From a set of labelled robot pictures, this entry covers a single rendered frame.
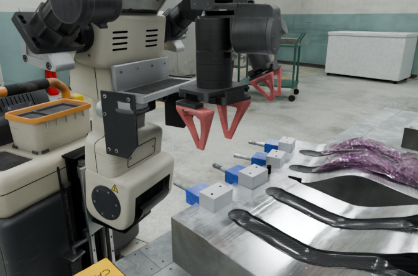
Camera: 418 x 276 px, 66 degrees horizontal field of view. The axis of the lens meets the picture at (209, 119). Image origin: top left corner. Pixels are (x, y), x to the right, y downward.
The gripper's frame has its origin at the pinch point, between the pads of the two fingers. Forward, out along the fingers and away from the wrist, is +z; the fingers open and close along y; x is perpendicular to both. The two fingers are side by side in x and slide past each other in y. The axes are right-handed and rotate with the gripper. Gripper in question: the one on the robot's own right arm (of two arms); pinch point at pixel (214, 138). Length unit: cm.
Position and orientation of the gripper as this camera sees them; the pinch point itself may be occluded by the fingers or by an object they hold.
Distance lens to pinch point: 54.8
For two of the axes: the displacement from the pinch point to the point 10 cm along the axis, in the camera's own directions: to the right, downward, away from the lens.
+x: -7.2, -1.9, 6.7
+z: 0.1, 9.6, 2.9
